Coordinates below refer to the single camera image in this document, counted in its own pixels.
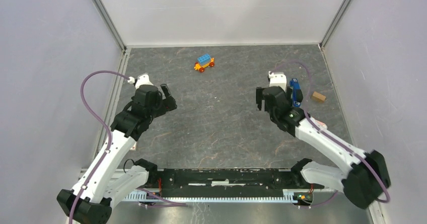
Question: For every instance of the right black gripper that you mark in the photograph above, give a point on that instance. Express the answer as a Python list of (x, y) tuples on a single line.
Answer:
[(259, 97)]

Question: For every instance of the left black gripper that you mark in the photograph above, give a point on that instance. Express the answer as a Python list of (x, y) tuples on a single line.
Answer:
[(167, 104)]

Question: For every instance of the blue stapler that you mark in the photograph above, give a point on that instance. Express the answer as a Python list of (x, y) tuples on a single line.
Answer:
[(297, 95)]

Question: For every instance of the pink white staple remover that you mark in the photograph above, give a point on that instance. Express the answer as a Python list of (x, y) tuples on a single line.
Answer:
[(322, 124)]

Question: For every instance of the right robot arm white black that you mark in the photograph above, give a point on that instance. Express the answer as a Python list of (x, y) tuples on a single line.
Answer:
[(361, 176)]

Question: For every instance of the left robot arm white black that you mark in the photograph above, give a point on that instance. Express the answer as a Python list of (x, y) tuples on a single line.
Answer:
[(93, 198)]

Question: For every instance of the small wooden block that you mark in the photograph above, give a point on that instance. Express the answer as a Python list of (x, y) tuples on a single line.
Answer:
[(318, 97)]

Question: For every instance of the toy brick car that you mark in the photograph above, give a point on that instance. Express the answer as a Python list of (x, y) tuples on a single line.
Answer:
[(204, 62)]

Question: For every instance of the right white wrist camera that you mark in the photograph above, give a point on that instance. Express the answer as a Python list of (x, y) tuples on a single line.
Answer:
[(277, 79)]

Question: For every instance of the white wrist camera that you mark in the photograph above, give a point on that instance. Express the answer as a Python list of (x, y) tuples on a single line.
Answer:
[(277, 79), (140, 80)]

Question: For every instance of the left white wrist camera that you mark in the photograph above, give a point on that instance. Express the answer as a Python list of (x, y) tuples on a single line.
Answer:
[(140, 80)]

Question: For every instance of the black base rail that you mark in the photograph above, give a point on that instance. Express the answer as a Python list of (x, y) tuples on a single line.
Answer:
[(244, 182)]

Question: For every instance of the white cable duct strip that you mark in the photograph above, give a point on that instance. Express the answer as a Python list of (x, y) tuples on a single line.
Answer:
[(141, 196)]

